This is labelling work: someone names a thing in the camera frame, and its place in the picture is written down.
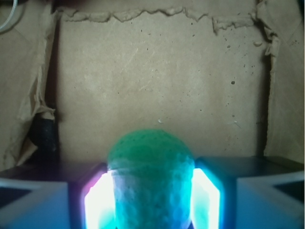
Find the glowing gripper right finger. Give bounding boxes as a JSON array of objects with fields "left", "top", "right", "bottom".
[{"left": 191, "top": 156, "right": 305, "bottom": 229}]

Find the green textured ball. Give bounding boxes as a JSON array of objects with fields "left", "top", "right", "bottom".
[{"left": 108, "top": 129, "right": 194, "bottom": 229}]

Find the brown paper bag tray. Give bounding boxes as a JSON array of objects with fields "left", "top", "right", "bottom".
[{"left": 0, "top": 0, "right": 305, "bottom": 170}]

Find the white cord loop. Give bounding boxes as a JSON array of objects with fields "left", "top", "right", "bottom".
[{"left": 0, "top": 0, "right": 26, "bottom": 34}]

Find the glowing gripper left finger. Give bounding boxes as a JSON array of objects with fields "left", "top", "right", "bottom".
[{"left": 0, "top": 163, "right": 116, "bottom": 229}]

